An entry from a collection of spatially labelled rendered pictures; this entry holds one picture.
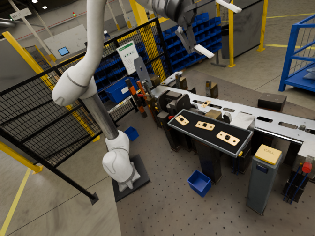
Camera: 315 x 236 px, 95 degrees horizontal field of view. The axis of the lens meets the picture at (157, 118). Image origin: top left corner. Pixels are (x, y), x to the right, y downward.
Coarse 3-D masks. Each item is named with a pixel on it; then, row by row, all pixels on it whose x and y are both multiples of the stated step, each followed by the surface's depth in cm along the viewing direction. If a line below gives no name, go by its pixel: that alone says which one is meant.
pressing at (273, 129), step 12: (156, 96) 140; (192, 96) 120; (204, 96) 115; (204, 108) 104; (228, 108) 97; (240, 108) 93; (252, 108) 90; (276, 120) 78; (288, 120) 75; (300, 120) 73; (312, 120) 71; (264, 132) 75; (276, 132) 73; (288, 132) 71; (300, 132) 69; (300, 144) 65
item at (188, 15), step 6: (174, 0) 46; (180, 0) 47; (186, 0) 46; (192, 0) 46; (168, 6) 48; (174, 6) 46; (180, 6) 47; (186, 6) 46; (168, 12) 49; (174, 12) 48; (180, 12) 49; (186, 12) 47; (192, 12) 46; (174, 18) 49; (180, 18) 50; (186, 18) 48; (192, 18) 48; (180, 24) 51
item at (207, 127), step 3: (198, 123) 72; (201, 123) 71; (204, 123) 69; (207, 123) 70; (198, 126) 70; (201, 126) 70; (204, 126) 69; (207, 126) 68; (210, 126) 68; (213, 126) 67; (207, 129) 67; (210, 129) 66
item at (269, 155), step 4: (260, 148) 53; (264, 148) 52; (268, 148) 52; (272, 148) 51; (256, 152) 52; (260, 152) 52; (264, 152) 51; (268, 152) 51; (272, 152) 50; (276, 152) 50; (280, 152) 49; (256, 156) 51; (260, 156) 50; (264, 156) 50; (268, 156) 50; (272, 156) 49; (276, 156) 49; (264, 160) 50; (268, 160) 49; (272, 160) 48; (276, 160) 48; (272, 164) 48
